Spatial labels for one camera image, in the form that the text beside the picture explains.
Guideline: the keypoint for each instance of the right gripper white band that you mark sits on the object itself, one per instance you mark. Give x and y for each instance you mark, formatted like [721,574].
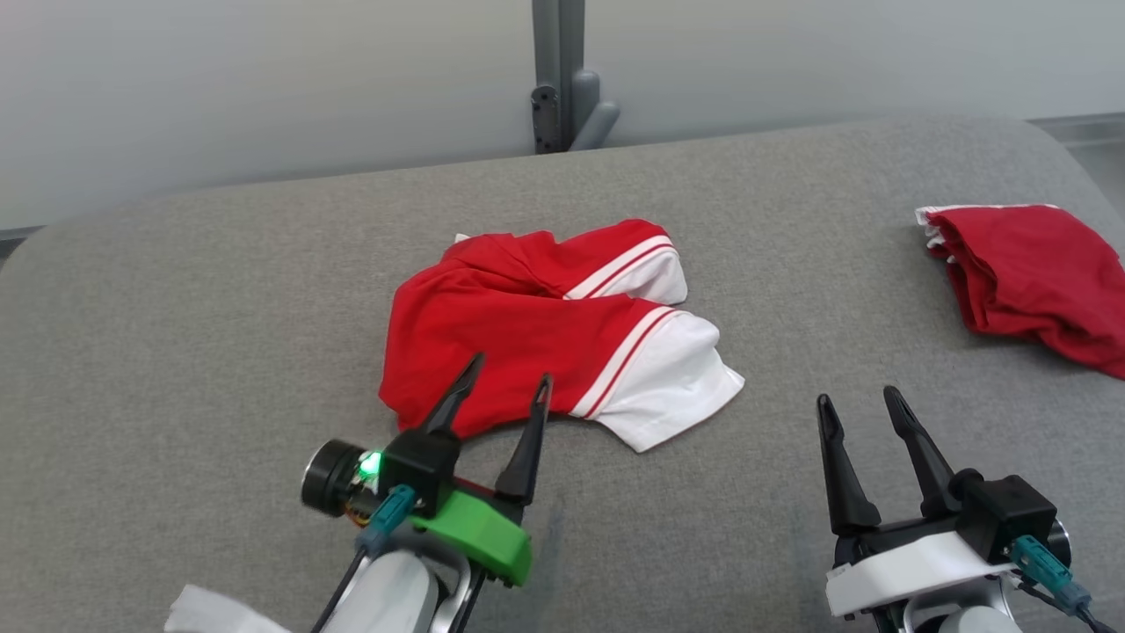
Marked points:
[905,571]

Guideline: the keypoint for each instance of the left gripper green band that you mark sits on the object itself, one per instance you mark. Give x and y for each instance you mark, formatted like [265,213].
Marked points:
[483,536]

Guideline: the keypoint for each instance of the red white jersey with letters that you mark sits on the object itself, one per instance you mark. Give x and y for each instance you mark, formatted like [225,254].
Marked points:
[492,325]

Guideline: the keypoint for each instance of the red trousers with white stripe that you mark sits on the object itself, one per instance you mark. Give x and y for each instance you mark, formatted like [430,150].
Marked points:
[1037,264]

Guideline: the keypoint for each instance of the grey fabric sofa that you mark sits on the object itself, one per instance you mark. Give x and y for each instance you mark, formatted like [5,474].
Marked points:
[220,308]

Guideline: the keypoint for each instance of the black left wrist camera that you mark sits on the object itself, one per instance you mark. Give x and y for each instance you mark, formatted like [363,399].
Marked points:
[422,470]

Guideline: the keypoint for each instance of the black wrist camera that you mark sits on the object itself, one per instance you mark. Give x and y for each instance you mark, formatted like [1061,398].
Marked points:
[1006,519]
[422,470]

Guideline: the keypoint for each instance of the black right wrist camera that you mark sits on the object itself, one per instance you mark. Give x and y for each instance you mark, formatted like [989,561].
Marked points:
[1006,519]

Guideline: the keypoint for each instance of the grey metal post with bracket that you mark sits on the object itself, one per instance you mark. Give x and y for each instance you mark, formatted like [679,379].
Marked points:
[558,53]

